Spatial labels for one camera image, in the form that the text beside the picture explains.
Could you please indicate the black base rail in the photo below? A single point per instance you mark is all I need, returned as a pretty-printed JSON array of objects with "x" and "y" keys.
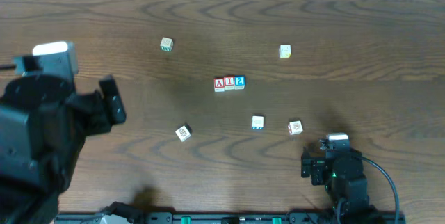
[{"x": 121, "y": 213}]

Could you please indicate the red letter A block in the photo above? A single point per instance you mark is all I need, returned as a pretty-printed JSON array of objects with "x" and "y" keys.
[{"x": 218, "y": 84}]

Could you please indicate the yellow-edged wooden block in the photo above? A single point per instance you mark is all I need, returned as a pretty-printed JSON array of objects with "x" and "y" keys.
[{"x": 285, "y": 51}]

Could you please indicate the red number 1 block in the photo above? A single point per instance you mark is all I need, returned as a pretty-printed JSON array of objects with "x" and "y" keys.
[{"x": 229, "y": 82}]

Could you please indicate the wooden block blue edge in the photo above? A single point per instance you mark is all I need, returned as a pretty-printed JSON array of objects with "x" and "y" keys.
[{"x": 257, "y": 122}]

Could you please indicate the blue number 2 block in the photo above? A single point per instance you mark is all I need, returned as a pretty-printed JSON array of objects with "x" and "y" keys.
[{"x": 239, "y": 82}]

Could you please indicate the green letter R block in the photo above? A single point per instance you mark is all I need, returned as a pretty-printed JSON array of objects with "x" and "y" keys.
[{"x": 166, "y": 44}]

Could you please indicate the wooden block black edge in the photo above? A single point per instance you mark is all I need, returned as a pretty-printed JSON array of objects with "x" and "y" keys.
[{"x": 184, "y": 132}]

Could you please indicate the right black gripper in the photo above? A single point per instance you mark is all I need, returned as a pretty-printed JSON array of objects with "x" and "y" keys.
[{"x": 307, "y": 165}]

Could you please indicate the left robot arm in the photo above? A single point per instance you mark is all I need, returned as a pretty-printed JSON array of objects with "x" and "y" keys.
[{"x": 21, "y": 204}]

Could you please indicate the wooden block red drawing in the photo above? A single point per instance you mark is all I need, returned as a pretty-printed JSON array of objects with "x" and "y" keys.
[{"x": 295, "y": 127}]

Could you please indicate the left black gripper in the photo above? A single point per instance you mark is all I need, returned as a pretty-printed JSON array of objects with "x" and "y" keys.
[{"x": 113, "y": 99}]

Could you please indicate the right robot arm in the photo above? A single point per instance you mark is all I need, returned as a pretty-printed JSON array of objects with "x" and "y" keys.
[{"x": 349, "y": 192}]

